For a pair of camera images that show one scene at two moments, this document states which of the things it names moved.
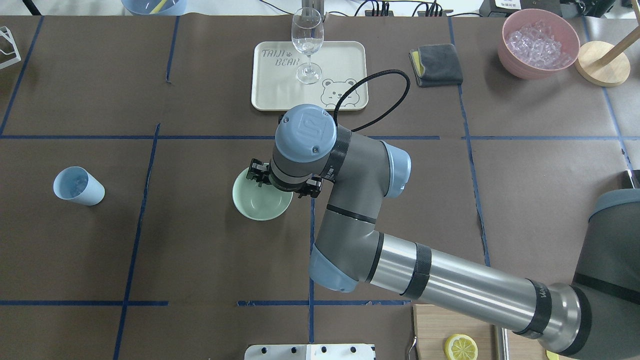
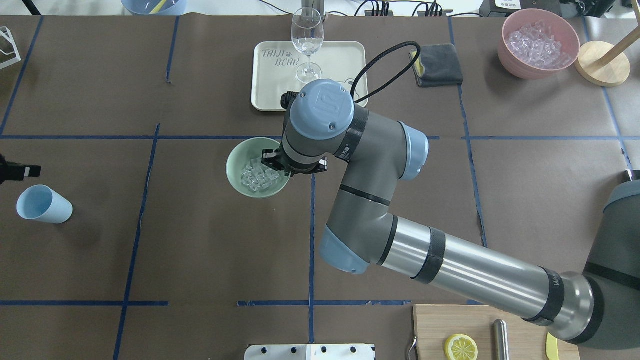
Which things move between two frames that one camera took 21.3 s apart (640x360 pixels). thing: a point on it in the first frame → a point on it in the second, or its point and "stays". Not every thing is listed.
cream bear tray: [275, 86] stays
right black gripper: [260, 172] → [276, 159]
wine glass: [307, 29] stays
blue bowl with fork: [154, 7] stays
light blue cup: [77, 184] → [40, 202]
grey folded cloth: [436, 65] stays
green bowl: [258, 203] → [247, 173]
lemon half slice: [461, 347] stays
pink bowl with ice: [537, 44] stays
